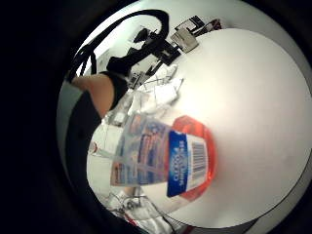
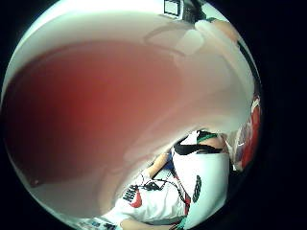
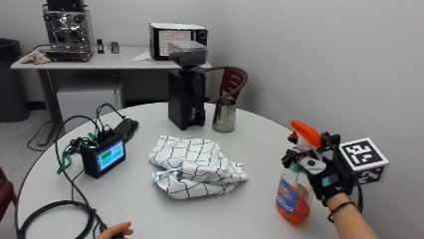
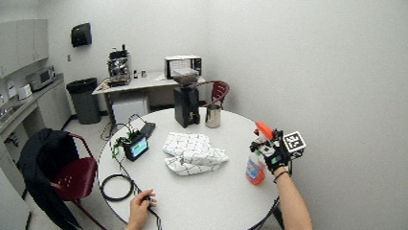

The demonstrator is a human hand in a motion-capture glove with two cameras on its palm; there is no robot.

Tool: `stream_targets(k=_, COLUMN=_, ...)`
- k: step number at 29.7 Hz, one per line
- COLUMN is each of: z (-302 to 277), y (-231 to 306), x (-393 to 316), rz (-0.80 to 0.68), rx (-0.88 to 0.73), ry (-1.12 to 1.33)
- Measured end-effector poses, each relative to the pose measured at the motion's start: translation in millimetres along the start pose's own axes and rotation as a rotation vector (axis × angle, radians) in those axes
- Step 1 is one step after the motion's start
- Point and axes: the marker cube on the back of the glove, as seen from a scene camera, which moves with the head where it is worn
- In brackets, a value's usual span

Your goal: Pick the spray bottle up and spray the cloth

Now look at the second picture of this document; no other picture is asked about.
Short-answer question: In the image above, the the person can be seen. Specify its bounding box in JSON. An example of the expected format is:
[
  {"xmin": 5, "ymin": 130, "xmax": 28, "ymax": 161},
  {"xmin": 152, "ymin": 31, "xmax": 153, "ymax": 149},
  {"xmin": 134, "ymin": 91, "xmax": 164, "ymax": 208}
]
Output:
[{"xmin": 101, "ymin": 128, "xmax": 232, "ymax": 230}]

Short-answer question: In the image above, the translucent bottle of red liquid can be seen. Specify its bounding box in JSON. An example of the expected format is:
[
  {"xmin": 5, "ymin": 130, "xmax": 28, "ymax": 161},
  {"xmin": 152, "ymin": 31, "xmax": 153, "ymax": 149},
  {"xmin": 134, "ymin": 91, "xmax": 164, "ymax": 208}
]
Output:
[{"xmin": 1, "ymin": 9, "xmax": 254, "ymax": 222}]

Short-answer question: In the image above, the white framed screen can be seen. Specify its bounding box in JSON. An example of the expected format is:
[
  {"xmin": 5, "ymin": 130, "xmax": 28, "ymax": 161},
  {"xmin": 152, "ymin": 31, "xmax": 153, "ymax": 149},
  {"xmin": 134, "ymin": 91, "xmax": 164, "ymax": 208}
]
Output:
[{"xmin": 163, "ymin": 0, "xmax": 184, "ymax": 17}]

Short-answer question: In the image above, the red packet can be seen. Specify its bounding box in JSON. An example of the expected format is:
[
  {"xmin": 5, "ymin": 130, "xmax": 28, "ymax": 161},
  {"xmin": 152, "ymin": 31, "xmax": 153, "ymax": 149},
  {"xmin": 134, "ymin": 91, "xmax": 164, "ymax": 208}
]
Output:
[{"xmin": 240, "ymin": 94, "xmax": 263, "ymax": 171}]

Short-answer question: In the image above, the dark office chair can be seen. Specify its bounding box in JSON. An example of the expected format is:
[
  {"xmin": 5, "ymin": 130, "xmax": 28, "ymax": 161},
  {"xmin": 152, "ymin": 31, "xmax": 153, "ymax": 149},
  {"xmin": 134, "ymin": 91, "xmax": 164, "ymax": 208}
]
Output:
[{"xmin": 183, "ymin": 0, "xmax": 207, "ymax": 23}]

